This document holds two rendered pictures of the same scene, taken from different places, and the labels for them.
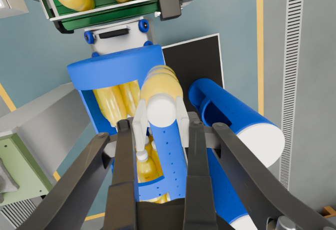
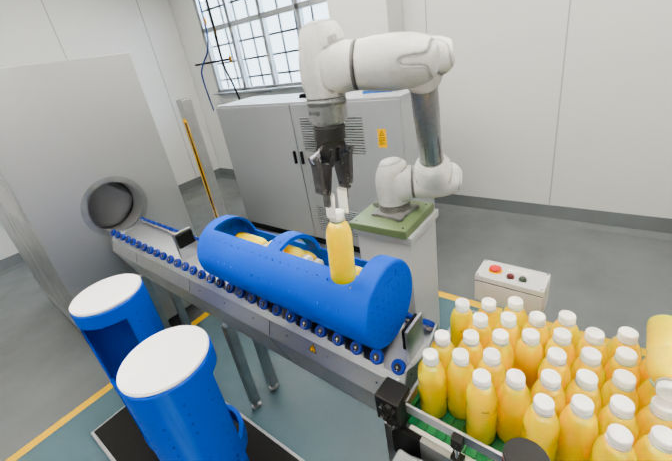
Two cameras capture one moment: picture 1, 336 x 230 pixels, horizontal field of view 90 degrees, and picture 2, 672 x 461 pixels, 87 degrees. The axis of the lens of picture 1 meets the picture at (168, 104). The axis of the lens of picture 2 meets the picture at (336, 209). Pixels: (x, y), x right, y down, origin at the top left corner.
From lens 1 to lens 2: 80 cm
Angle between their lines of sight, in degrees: 53
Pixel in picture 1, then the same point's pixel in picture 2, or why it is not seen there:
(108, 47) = not seen: hidden behind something
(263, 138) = (163, 371)
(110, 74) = (376, 264)
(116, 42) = not seen: hidden behind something
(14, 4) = (478, 286)
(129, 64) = (371, 276)
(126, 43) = (399, 350)
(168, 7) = (392, 387)
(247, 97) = not seen: outside the picture
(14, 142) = (400, 232)
